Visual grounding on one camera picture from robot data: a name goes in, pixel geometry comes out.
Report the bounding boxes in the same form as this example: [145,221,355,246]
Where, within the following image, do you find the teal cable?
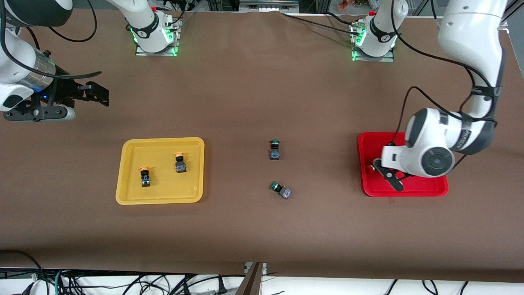
[54,268,67,295]

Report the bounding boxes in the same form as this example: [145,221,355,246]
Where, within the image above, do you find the aluminium frame rail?
[239,0,300,14]

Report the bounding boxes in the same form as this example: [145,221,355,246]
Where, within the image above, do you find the yellow plastic tray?
[115,137,205,205]

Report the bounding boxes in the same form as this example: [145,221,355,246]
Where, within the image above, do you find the colourful small objects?
[338,0,379,11]

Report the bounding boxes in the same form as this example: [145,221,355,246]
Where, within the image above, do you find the fabric table cover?
[0,8,524,283]

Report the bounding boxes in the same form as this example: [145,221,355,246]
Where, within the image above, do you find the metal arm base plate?
[135,18,179,57]
[351,23,395,63]

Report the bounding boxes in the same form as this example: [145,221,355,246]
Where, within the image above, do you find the red plastic tray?
[357,132,449,197]

